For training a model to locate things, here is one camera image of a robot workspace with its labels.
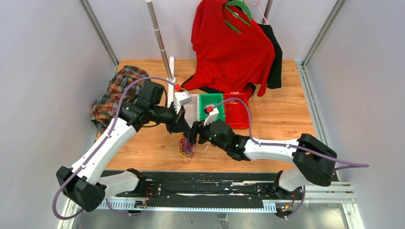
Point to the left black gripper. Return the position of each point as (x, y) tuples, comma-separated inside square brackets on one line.
[(178, 123)]

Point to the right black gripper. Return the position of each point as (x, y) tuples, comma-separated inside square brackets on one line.
[(198, 128)]

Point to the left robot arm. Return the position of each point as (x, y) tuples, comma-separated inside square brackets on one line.
[(83, 182)]

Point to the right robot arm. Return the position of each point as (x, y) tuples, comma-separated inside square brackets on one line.
[(313, 160)]

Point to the white plastic bin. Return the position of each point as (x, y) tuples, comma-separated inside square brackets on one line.
[(192, 110)]

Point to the white rack base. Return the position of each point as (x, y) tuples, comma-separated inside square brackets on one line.
[(171, 77)]

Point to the green plastic bin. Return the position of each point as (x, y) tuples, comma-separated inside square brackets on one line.
[(207, 99)]

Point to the red plastic bin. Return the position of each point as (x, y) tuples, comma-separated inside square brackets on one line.
[(235, 113)]

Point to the plaid flannel shirt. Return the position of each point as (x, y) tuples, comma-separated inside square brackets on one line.
[(104, 108)]

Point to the red t-shirt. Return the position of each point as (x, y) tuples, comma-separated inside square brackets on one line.
[(229, 54)]

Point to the black t-shirt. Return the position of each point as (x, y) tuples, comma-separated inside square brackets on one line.
[(275, 75)]

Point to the green clothes hanger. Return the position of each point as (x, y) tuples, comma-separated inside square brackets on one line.
[(245, 16)]

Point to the pink clothes hanger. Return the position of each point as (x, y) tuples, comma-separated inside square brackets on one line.
[(256, 8)]

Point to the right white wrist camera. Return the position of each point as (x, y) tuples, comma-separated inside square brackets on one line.
[(212, 114)]

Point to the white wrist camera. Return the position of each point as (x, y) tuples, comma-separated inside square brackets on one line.
[(212, 114), (180, 99)]

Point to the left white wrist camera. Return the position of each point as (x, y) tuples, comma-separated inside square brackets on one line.
[(180, 99)]

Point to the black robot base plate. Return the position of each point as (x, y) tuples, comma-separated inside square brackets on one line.
[(205, 190)]

